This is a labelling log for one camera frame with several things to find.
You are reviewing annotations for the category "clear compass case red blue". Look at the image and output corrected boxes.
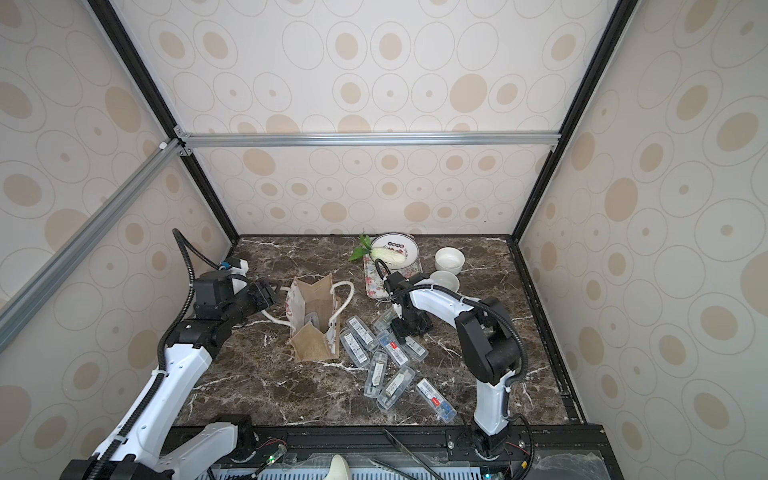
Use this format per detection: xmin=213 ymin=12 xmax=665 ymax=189
xmin=377 ymin=330 xmax=409 ymax=368

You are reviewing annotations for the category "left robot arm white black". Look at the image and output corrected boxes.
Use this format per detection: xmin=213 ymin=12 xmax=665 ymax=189
xmin=61 ymin=230 xmax=277 ymax=479

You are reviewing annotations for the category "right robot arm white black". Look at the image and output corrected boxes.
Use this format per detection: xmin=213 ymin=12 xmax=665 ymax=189
xmin=383 ymin=273 xmax=529 ymax=457

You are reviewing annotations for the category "clear compass case bottom slanted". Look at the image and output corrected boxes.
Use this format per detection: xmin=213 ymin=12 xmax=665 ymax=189
xmin=377 ymin=366 xmax=416 ymax=411

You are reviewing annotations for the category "floral square plate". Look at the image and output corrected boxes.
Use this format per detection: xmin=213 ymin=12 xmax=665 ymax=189
xmin=363 ymin=257 xmax=422 ymax=300

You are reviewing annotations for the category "white ceramic cup front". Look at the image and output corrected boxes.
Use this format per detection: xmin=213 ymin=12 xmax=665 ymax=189
xmin=430 ymin=270 xmax=460 ymax=292

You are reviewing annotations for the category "white ceramic cup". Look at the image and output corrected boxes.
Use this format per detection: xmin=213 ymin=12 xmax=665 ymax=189
xmin=430 ymin=270 xmax=460 ymax=292
xmin=434 ymin=247 xmax=466 ymax=275

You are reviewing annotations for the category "white vegetable with green leaves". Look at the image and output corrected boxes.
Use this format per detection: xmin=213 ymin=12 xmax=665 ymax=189
xmin=349 ymin=234 xmax=406 ymax=268

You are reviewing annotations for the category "white ceramic cup rear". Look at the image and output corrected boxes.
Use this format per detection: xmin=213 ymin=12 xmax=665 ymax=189
xmin=434 ymin=247 xmax=466 ymax=275

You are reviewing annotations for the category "round patterned bowl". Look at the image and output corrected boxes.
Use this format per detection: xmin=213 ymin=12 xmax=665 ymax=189
xmin=372 ymin=232 xmax=420 ymax=268

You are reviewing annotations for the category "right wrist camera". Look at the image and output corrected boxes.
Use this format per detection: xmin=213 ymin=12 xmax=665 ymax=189
xmin=383 ymin=272 xmax=412 ymax=298

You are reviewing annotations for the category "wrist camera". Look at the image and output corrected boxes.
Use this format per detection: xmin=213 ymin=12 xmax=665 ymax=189
xmin=192 ymin=270 xmax=247 ymax=318
xmin=383 ymin=272 xmax=412 ymax=298

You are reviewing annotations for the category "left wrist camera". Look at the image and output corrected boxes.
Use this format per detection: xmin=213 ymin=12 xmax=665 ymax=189
xmin=192 ymin=270 xmax=247 ymax=318

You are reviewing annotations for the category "aluminium rail back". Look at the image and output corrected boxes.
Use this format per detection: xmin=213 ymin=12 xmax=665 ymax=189
xmin=181 ymin=131 xmax=561 ymax=148

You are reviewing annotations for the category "aluminium rail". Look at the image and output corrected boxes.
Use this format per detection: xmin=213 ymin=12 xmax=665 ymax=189
xmin=1 ymin=138 xmax=181 ymax=350
xmin=181 ymin=131 xmax=561 ymax=148

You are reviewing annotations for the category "black base frame front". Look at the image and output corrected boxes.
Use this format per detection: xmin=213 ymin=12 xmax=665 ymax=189
xmin=201 ymin=425 xmax=623 ymax=479

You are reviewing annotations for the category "aluminium rail left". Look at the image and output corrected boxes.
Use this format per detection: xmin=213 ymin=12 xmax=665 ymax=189
xmin=1 ymin=138 xmax=181 ymax=350

